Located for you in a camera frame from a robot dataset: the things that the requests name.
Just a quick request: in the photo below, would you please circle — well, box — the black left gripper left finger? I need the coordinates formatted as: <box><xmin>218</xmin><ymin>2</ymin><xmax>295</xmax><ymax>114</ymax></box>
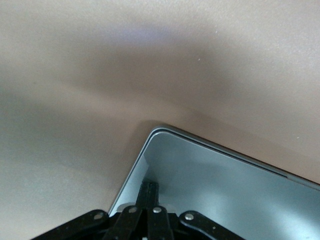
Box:
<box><xmin>31</xmin><ymin>182</ymin><xmax>151</xmax><ymax>240</ymax></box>

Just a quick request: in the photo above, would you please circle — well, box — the grey laptop with black keyboard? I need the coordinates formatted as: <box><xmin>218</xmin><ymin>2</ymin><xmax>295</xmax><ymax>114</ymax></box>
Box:
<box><xmin>107</xmin><ymin>124</ymin><xmax>320</xmax><ymax>240</ymax></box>

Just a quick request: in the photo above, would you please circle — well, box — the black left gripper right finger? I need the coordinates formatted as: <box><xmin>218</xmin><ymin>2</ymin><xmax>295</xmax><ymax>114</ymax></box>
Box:
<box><xmin>149</xmin><ymin>182</ymin><xmax>245</xmax><ymax>240</ymax></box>

